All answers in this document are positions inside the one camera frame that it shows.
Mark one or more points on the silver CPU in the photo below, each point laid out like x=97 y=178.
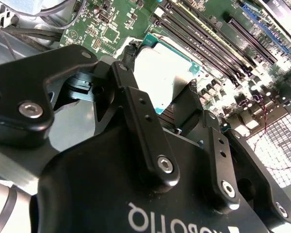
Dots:
x=155 y=72

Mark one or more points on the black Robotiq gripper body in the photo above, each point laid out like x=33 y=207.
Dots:
x=94 y=184

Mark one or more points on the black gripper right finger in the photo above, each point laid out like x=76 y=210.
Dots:
x=218 y=157

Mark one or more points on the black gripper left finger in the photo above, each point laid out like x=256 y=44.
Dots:
x=17 y=82

